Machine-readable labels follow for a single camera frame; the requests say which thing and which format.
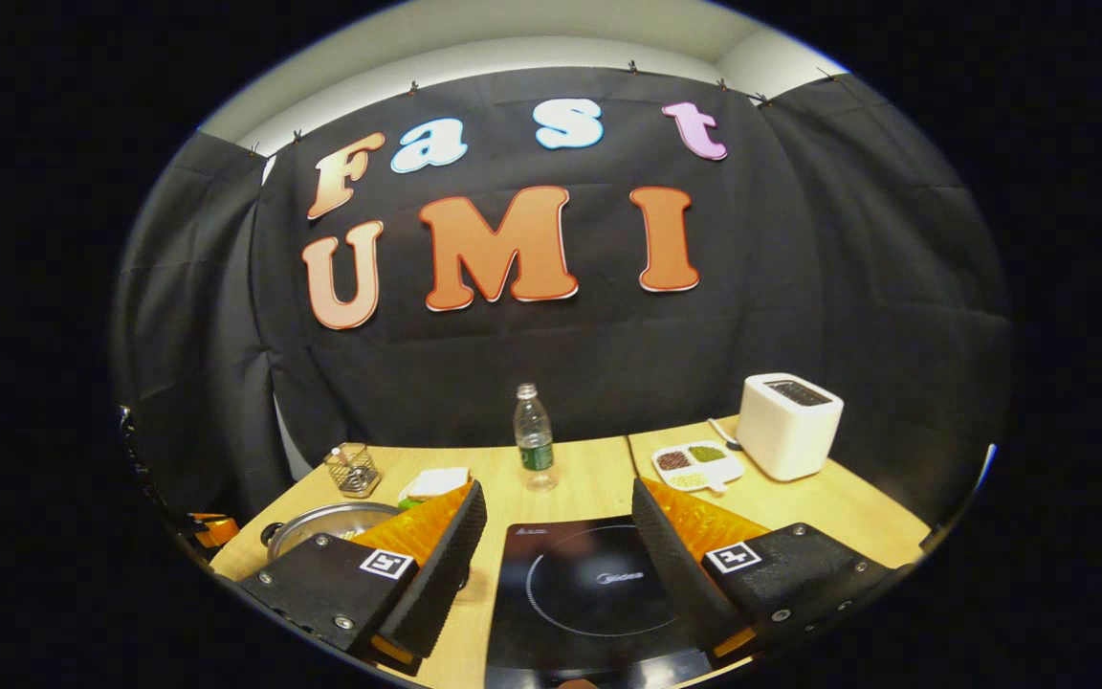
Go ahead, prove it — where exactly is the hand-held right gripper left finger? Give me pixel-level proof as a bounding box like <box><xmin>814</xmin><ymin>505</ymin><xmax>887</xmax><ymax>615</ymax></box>
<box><xmin>237</xmin><ymin>480</ymin><xmax>489</xmax><ymax>673</ymax></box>

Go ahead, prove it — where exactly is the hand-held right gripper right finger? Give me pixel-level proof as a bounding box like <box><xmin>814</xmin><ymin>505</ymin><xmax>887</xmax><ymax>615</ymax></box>
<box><xmin>631</xmin><ymin>478</ymin><xmax>896</xmax><ymax>663</ymax></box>

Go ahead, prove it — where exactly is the white flat packet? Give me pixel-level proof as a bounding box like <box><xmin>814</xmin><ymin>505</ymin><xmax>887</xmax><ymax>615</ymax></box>
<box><xmin>398</xmin><ymin>467</ymin><xmax>472</xmax><ymax>506</ymax></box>

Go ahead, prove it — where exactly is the black backdrop cloth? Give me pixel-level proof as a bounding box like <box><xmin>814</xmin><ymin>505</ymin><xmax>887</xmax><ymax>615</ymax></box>
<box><xmin>111</xmin><ymin>67</ymin><xmax>1013</xmax><ymax>522</ymax></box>

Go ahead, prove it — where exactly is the row of cloth clips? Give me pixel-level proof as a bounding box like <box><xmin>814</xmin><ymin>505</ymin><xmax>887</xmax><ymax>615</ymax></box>
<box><xmin>250</xmin><ymin>59</ymin><xmax>849</xmax><ymax>156</ymax></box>

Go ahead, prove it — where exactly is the white toaster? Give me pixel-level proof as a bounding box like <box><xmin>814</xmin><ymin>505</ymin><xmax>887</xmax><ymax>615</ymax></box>
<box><xmin>737</xmin><ymin>373</ymin><xmax>845</xmax><ymax>482</ymax></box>

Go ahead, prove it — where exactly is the wire mesh utensil holder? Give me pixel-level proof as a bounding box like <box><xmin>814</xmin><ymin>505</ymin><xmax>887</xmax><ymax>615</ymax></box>
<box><xmin>324</xmin><ymin>442</ymin><xmax>382</xmax><ymax>499</ymax></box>

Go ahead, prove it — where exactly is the clear plastic water bottle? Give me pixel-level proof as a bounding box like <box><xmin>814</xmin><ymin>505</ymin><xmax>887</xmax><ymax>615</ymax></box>
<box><xmin>514</xmin><ymin>384</ymin><xmax>559</xmax><ymax>492</ymax></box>

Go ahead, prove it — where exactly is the white divided dish of beans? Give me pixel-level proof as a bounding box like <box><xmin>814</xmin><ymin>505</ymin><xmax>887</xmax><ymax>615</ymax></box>
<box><xmin>651</xmin><ymin>440</ymin><xmax>745</xmax><ymax>494</ymax></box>

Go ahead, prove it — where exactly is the black induction cooktop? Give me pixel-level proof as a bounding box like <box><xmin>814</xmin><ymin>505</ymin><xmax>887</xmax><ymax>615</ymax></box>
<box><xmin>486</xmin><ymin>517</ymin><xmax>715</xmax><ymax>685</ymax></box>

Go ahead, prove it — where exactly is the stainless steel pot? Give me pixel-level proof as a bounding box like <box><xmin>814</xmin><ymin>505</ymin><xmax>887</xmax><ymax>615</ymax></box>
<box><xmin>260</xmin><ymin>501</ymin><xmax>404</xmax><ymax>564</ymax></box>

